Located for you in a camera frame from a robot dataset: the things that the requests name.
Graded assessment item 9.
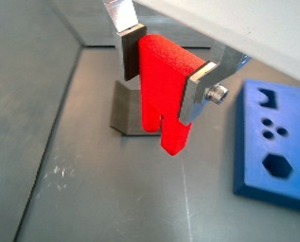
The red two-pronged block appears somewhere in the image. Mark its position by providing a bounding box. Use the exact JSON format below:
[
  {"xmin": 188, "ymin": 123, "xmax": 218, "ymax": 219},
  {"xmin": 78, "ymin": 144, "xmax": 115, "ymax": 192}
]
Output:
[{"xmin": 138, "ymin": 34, "xmax": 205, "ymax": 155}]

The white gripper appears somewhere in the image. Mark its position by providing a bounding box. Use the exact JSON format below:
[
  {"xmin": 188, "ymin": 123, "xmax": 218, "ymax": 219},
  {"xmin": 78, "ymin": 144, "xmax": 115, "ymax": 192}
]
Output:
[{"xmin": 134, "ymin": 0, "xmax": 300, "ymax": 125}]

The black curved holder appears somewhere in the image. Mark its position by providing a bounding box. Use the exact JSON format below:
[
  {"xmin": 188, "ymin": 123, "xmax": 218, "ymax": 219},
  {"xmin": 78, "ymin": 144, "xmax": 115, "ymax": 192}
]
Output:
[{"xmin": 110, "ymin": 80, "xmax": 159, "ymax": 136}]

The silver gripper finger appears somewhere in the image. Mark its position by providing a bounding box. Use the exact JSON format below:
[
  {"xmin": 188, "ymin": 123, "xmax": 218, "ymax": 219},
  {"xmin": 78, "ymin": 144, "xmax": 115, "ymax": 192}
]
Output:
[{"xmin": 103, "ymin": 0, "xmax": 147, "ymax": 81}]

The blue shape-sorter board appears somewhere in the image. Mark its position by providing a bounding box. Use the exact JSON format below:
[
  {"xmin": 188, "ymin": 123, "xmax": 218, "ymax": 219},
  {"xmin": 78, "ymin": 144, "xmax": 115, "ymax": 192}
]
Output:
[{"xmin": 233, "ymin": 79, "xmax": 300, "ymax": 210}]

